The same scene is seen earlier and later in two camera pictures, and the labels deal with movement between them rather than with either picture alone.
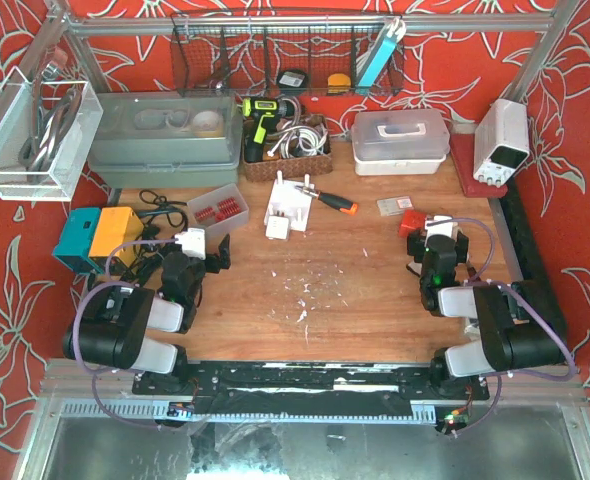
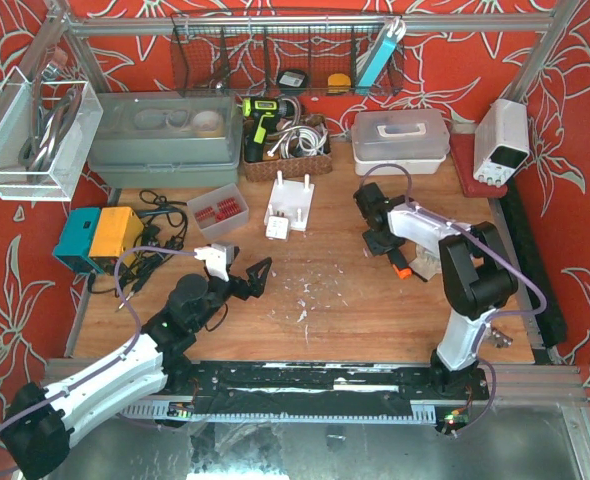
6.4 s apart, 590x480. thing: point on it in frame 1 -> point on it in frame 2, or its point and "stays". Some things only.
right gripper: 417,240 -> 382,241
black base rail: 312,378 stays
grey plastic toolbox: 168,140 stays
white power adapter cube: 277,228 stays
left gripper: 213,262 -> 240,285
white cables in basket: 297,138 stays
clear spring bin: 220,213 stays
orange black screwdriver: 334,201 -> 399,263
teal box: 75,244 stays
